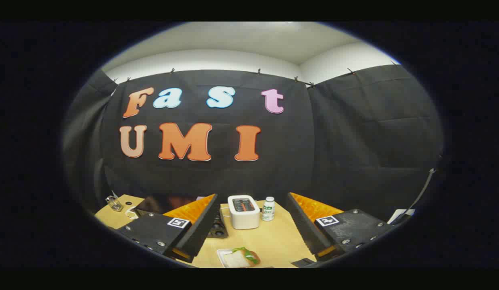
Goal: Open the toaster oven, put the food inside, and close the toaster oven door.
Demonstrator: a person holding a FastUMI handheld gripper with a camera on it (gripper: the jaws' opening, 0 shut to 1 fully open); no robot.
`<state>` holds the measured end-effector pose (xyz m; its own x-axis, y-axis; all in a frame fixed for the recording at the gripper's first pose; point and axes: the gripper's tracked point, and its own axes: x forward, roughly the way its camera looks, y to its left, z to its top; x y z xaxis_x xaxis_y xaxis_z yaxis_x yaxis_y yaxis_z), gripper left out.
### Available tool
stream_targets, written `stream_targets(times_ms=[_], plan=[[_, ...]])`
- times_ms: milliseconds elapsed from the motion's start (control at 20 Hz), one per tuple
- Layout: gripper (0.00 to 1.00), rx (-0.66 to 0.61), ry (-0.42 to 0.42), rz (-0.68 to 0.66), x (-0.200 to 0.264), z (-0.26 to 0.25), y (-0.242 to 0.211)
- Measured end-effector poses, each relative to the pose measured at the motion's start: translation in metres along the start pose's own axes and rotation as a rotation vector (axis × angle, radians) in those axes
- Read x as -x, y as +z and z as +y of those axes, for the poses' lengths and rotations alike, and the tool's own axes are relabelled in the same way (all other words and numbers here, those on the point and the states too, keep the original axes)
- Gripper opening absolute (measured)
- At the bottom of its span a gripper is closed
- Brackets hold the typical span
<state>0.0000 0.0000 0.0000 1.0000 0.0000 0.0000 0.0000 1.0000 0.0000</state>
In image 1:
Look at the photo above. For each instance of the white pop-up toaster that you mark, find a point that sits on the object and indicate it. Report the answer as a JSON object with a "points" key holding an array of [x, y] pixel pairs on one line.
{"points": [[243, 217]]}

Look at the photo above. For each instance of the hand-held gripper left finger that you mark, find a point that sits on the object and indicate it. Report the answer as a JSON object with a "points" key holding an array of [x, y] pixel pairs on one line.
{"points": [[201, 225]]}

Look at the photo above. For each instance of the small white drink bottle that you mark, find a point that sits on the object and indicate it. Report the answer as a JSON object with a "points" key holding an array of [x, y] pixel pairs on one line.
{"points": [[268, 210]]}

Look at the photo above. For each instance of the white paper sheet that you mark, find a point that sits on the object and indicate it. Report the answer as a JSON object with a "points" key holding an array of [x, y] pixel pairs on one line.
{"points": [[398, 215]]}

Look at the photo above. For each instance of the white ridged dish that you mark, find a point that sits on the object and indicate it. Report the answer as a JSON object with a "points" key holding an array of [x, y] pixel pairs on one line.
{"points": [[223, 257]]}

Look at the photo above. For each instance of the lettuce sandwich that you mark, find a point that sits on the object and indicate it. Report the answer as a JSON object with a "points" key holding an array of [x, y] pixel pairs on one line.
{"points": [[249, 255]]}

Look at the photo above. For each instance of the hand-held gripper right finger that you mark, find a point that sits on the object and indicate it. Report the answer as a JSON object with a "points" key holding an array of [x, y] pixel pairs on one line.
{"points": [[304, 225]]}

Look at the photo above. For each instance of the black toaster oven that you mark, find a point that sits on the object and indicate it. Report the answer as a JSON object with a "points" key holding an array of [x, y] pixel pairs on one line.
{"points": [[161, 203]]}

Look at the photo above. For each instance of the small white snack dish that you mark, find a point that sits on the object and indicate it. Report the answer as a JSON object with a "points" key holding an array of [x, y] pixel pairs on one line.
{"points": [[131, 213]]}

